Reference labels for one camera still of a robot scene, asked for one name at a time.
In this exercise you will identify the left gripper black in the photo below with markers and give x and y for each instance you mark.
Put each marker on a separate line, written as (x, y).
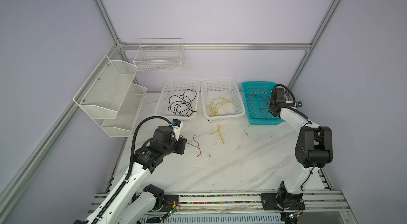
(180, 142)

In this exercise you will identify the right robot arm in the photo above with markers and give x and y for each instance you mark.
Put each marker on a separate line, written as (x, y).
(313, 149)

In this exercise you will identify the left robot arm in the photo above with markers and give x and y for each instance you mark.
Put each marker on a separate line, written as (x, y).
(136, 173)

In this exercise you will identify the teal plastic basket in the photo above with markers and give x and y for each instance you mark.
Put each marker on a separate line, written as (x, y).
(257, 99)

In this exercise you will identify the left white plastic basket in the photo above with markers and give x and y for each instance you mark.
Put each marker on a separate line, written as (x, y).
(178, 99)

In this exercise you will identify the white plastic basket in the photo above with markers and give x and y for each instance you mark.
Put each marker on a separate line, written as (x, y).
(221, 100)
(178, 99)

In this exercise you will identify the middle white plastic basket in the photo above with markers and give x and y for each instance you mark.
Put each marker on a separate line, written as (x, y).
(221, 100)

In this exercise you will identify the white mesh two-tier shelf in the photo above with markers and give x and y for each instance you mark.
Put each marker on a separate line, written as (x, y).
(111, 97)

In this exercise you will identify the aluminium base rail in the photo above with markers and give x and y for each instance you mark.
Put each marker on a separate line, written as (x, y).
(239, 207)

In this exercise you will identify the white wire wall basket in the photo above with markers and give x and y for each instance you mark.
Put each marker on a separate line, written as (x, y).
(159, 55)

